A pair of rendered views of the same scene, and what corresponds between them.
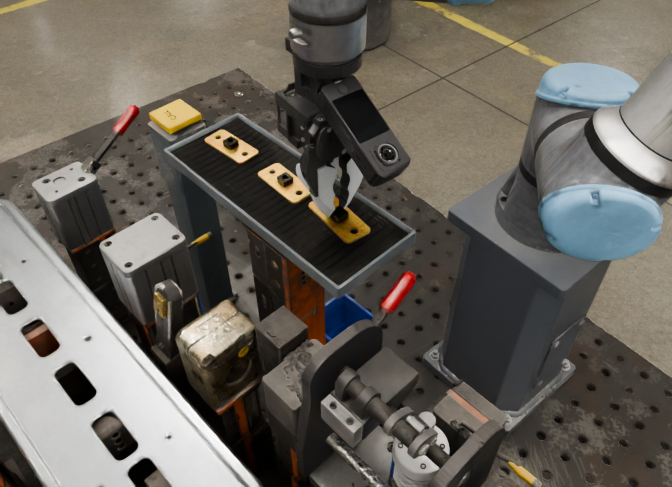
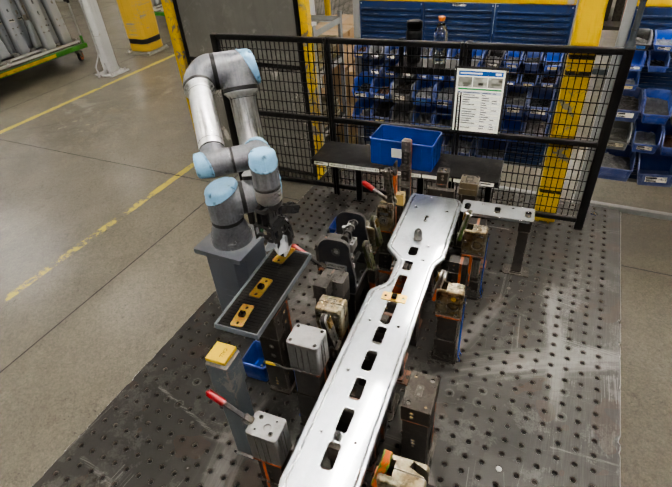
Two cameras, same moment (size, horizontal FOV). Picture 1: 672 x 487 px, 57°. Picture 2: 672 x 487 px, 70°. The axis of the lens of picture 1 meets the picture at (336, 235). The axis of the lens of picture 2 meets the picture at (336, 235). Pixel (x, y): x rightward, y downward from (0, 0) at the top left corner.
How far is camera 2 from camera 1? 150 cm
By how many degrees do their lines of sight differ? 78
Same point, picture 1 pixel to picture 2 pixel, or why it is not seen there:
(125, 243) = (310, 340)
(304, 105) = (277, 221)
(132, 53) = not seen: outside the picture
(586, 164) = not seen: hidden behind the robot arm
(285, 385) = (341, 277)
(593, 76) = (218, 185)
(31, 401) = (385, 368)
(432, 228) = (162, 363)
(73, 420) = (383, 349)
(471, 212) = (239, 255)
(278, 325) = (322, 282)
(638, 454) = not seen: hidden behind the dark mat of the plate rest
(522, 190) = (239, 229)
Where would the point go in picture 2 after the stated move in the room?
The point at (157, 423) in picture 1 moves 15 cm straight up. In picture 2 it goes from (367, 325) to (366, 290)
